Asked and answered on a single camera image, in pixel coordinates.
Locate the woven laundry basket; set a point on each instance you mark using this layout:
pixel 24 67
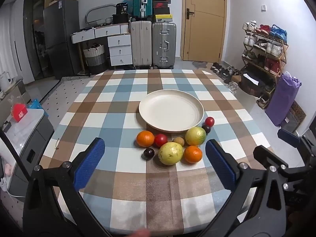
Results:
pixel 95 59

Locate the black storage box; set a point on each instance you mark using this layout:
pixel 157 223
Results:
pixel 121 19

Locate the cream round plate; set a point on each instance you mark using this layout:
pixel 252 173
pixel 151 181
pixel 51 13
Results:
pixel 170 109

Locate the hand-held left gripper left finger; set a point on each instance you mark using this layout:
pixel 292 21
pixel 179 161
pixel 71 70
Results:
pixel 91 158

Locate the checkered tablecloth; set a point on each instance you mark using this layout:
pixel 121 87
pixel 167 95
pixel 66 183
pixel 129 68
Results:
pixel 123 118

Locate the black printed package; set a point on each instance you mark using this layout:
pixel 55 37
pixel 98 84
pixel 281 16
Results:
pixel 123 8

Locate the orange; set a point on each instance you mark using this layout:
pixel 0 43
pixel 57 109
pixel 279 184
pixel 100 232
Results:
pixel 145 138
pixel 193 154

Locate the black bag with white paper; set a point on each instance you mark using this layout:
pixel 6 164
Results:
pixel 250 82

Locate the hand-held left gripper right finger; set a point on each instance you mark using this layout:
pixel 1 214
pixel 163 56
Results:
pixel 219 160

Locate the teal suitcase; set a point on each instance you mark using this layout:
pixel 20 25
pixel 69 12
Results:
pixel 142 2

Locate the yellow-green guava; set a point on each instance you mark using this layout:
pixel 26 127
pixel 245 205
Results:
pixel 195 135

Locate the dark grey fridge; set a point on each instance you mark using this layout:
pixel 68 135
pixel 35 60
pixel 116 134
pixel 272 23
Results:
pixel 63 37

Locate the yellow guava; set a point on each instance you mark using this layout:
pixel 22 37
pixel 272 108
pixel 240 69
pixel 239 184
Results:
pixel 170 154

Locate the purple bag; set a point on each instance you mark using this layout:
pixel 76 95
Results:
pixel 284 98

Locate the grey suitcase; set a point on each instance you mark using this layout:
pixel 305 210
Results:
pixel 163 45

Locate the red and black shoe box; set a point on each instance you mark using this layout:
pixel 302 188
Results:
pixel 161 5

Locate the blue plastic item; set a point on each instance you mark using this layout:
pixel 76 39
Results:
pixel 37 105

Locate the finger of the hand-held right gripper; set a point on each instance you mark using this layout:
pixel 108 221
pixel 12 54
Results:
pixel 288 137
pixel 269 156

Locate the wooden shoe rack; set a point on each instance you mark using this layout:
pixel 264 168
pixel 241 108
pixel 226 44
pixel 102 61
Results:
pixel 281 64

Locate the wooden door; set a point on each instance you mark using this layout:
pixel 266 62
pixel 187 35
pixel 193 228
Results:
pixel 205 29

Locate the dark shoe box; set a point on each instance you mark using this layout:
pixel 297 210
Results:
pixel 161 10

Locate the rows of shoes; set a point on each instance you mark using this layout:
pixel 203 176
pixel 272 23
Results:
pixel 271 48

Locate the pile of dark sandals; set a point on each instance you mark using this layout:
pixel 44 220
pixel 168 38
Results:
pixel 223 70

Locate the white desk with drawers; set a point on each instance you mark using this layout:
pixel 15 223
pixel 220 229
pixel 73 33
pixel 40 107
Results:
pixel 118 47

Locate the dark glass wardrobe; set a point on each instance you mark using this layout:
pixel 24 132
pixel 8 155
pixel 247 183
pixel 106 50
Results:
pixel 37 37

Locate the grey floor mat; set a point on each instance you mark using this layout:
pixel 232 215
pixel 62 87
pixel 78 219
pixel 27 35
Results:
pixel 200 64

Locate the brown doormat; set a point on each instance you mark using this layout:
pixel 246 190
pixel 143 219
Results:
pixel 296 116

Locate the black and white rug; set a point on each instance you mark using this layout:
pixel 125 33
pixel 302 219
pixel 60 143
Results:
pixel 71 79

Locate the brown kiwi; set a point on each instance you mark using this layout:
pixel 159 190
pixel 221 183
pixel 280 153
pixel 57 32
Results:
pixel 178 141

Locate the grey cabinet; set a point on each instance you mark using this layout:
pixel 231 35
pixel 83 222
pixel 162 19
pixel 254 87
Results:
pixel 32 138

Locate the dark purple plum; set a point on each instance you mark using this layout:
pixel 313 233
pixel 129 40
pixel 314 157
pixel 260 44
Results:
pixel 148 153
pixel 206 129

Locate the small cardboard box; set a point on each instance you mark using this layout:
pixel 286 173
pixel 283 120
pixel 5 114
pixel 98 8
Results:
pixel 235 79

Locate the white light switch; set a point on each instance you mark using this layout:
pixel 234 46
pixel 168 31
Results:
pixel 264 8

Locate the grey oval frame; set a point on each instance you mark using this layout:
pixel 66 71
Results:
pixel 98 9

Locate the beige suitcase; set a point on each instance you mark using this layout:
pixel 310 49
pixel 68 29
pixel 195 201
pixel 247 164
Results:
pixel 141 44

